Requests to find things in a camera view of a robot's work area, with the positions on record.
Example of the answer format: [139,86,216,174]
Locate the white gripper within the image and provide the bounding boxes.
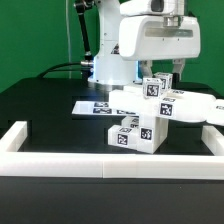
[119,0,201,83]

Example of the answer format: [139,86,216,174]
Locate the white chair back piece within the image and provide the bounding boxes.
[109,86,224,126]

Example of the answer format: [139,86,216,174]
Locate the white chair seat piece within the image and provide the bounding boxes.
[137,115,169,154]

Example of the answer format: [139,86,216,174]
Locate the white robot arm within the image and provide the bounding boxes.
[88,0,201,91]

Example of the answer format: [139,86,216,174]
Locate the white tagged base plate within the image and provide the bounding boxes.
[72,101,135,116]

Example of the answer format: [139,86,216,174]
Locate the black hose behind robot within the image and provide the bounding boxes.
[73,0,98,68]

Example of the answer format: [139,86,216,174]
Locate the black cable on table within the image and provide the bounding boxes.
[36,62,93,79]

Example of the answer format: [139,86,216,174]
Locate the white U-shaped fence frame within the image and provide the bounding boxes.
[0,121,224,180]

